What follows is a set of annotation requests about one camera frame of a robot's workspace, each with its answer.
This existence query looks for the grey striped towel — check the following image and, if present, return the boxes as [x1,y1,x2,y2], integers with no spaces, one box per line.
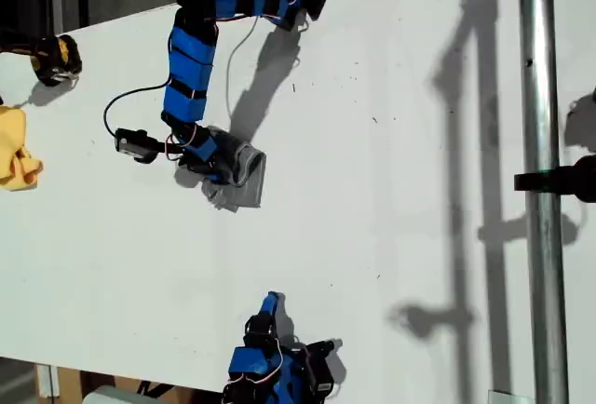
[199,125,268,214]

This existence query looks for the white plastic box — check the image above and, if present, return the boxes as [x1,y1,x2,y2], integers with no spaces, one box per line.
[82,384,142,404]

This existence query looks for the black yellow table clamp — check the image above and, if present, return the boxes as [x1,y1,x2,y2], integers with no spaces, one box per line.
[0,26,84,88]

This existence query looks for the yellow cloth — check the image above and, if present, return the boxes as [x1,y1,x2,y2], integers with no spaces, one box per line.
[0,104,45,192]

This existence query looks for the brown cardboard box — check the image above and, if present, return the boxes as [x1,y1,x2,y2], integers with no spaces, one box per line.
[56,366,224,404]

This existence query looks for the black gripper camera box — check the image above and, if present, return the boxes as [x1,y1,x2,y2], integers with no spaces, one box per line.
[301,339,345,397]
[114,127,159,165]

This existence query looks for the thin white wire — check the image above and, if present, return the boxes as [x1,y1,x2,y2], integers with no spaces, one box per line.
[224,15,260,119]

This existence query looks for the black camera cable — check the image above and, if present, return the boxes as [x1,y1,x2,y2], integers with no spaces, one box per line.
[102,78,171,138]

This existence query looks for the white table leg bracket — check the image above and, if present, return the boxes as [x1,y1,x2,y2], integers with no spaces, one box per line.
[35,362,61,398]

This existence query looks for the steel post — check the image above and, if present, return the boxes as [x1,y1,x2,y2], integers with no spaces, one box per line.
[517,0,571,404]

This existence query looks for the black post clamp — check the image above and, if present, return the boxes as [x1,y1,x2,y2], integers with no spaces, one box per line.
[513,155,596,203]

